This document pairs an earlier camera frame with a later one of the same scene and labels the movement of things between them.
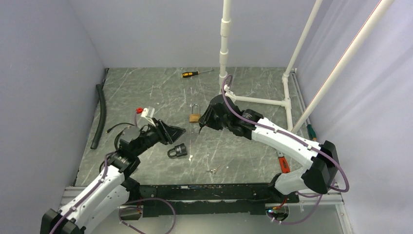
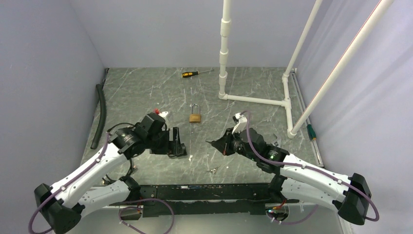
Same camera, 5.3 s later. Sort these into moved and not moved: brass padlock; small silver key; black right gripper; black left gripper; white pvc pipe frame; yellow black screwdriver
Moved: black right gripper; black left gripper
Not moved: white pvc pipe frame; yellow black screwdriver; small silver key; brass padlock
